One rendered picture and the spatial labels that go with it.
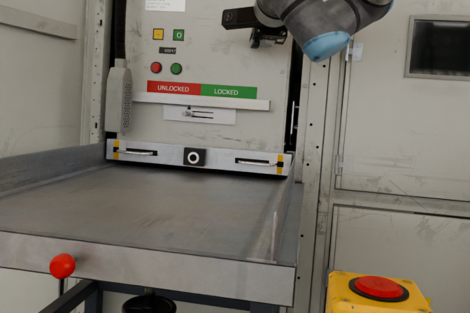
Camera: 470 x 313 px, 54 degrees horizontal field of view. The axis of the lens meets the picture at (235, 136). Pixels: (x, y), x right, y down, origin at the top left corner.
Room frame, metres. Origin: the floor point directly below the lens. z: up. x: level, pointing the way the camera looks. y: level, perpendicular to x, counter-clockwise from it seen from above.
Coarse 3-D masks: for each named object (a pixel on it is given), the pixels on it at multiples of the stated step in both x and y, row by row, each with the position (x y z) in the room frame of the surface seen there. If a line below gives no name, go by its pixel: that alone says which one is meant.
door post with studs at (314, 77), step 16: (304, 64) 1.26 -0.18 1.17; (320, 64) 1.25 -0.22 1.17; (304, 80) 1.26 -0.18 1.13; (320, 80) 1.25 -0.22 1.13; (304, 96) 1.26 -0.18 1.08; (320, 96) 1.25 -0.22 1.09; (304, 112) 1.26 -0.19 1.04; (320, 112) 1.25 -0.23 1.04; (304, 128) 1.26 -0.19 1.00; (320, 128) 1.25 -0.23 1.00; (304, 144) 1.26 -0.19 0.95; (320, 144) 1.25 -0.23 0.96; (304, 160) 1.26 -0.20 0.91; (304, 176) 1.26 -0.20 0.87; (304, 208) 1.25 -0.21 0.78; (304, 224) 1.25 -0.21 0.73; (304, 240) 1.25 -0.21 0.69; (304, 256) 1.25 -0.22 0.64; (304, 272) 1.25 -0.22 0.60; (304, 288) 1.25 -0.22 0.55; (304, 304) 1.25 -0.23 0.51
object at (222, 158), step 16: (112, 144) 1.33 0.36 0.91; (128, 144) 1.33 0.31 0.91; (144, 144) 1.32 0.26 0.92; (160, 144) 1.31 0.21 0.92; (176, 144) 1.31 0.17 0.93; (128, 160) 1.33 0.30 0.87; (144, 160) 1.32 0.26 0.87; (160, 160) 1.31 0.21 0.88; (176, 160) 1.30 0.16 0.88; (208, 160) 1.29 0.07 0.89; (224, 160) 1.28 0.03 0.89; (256, 160) 1.27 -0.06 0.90; (288, 160) 1.25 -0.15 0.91
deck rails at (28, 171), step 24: (96, 144) 1.28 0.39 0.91; (0, 168) 0.89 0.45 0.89; (24, 168) 0.96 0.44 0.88; (48, 168) 1.05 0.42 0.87; (72, 168) 1.16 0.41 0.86; (96, 168) 1.24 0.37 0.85; (0, 192) 0.87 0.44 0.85; (288, 192) 0.98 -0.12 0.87; (264, 216) 0.83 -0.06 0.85; (264, 240) 0.68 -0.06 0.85
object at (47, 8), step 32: (0, 0) 1.08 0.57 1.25; (32, 0) 1.17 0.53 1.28; (64, 0) 1.28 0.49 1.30; (0, 32) 1.09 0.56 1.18; (32, 32) 1.18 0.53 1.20; (64, 32) 1.26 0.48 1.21; (0, 64) 1.09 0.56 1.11; (32, 64) 1.18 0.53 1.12; (64, 64) 1.29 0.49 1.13; (0, 96) 1.09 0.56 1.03; (32, 96) 1.18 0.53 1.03; (64, 96) 1.29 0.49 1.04; (0, 128) 1.10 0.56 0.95; (32, 128) 1.19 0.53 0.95; (64, 128) 1.30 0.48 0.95
